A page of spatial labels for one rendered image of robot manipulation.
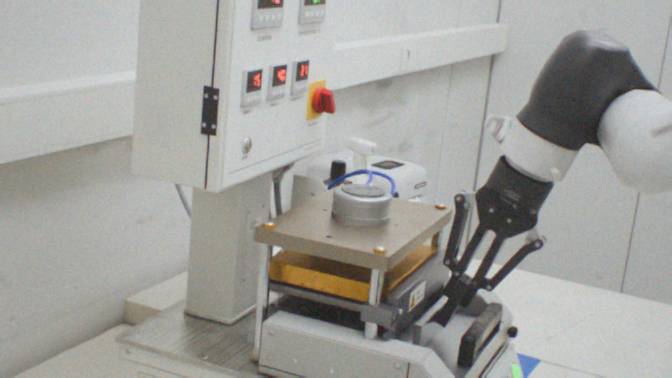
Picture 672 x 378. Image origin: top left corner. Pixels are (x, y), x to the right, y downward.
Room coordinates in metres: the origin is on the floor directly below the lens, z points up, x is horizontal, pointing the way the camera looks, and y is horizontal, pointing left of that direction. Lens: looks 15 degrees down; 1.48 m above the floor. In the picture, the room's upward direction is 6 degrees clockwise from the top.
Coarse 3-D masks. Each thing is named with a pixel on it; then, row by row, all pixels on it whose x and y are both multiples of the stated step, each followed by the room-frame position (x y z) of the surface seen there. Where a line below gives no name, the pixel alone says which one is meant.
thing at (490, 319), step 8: (496, 304) 1.28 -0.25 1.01; (488, 312) 1.25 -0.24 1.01; (496, 312) 1.25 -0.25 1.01; (480, 320) 1.21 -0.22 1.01; (488, 320) 1.22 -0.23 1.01; (496, 320) 1.25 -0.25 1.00; (472, 328) 1.18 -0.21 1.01; (480, 328) 1.19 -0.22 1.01; (488, 328) 1.21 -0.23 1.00; (496, 328) 1.28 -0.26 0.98; (464, 336) 1.16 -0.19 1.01; (472, 336) 1.16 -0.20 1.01; (480, 336) 1.17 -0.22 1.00; (464, 344) 1.15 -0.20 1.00; (472, 344) 1.15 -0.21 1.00; (480, 344) 1.18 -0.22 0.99; (464, 352) 1.15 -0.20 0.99; (472, 352) 1.15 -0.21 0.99; (464, 360) 1.15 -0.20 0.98; (472, 360) 1.15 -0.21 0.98
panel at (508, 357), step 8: (504, 352) 1.32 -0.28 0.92; (512, 352) 1.35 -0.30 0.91; (504, 360) 1.31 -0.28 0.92; (512, 360) 1.34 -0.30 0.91; (496, 368) 1.27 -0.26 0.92; (504, 368) 1.30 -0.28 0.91; (512, 368) 1.32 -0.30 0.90; (488, 376) 1.23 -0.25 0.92; (496, 376) 1.26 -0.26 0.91; (512, 376) 1.31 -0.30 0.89; (520, 376) 1.35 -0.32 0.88
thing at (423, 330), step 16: (416, 320) 1.29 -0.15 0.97; (432, 320) 1.22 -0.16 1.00; (464, 320) 1.31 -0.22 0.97; (400, 336) 1.23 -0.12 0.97; (416, 336) 1.18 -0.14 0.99; (432, 336) 1.23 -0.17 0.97; (448, 336) 1.25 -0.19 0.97; (496, 336) 1.27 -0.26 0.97; (448, 352) 1.19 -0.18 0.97; (480, 352) 1.20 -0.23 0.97; (448, 368) 1.14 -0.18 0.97; (464, 368) 1.15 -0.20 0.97; (480, 368) 1.20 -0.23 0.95
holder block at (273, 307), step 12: (276, 300) 1.25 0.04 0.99; (276, 312) 1.23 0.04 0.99; (288, 312) 1.22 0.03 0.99; (300, 312) 1.22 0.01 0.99; (324, 312) 1.23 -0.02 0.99; (336, 312) 1.23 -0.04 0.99; (420, 312) 1.32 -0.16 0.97; (336, 324) 1.19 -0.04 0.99; (348, 324) 1.19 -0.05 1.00; (408, 324) 1.27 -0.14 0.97; (384, 336) 1.18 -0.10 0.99; (396, 336) 1.23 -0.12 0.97
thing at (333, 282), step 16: (288, 256) 1.25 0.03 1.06; (304, 256) 1.26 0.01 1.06; (416, 256) 1.30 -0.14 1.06; (432, 256) 1.33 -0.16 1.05; (272, 272) 1.23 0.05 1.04; (288, 272) 1.22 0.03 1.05; (304, 272) 1.21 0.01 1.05; (320, 272) 1.20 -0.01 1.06; (336, 272) 1.21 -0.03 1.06; (352, 272) 1.21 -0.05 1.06; (368, 272) 1.22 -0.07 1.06; (384, 272) 1.22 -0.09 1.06; (400, 272) 1.23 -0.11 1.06; (272, 288) 1.23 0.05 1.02; (288, 288) 1.22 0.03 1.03; (304, 288) 1.21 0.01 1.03; (320, 288) 1.20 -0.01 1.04; (336, 288) 1.19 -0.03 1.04; (352, 288) 1.18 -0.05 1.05; (368, 288) 1.18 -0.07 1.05; (384, 288) 1.17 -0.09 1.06; (336, 304) 1.19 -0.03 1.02; (352, 304) 1.18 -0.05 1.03
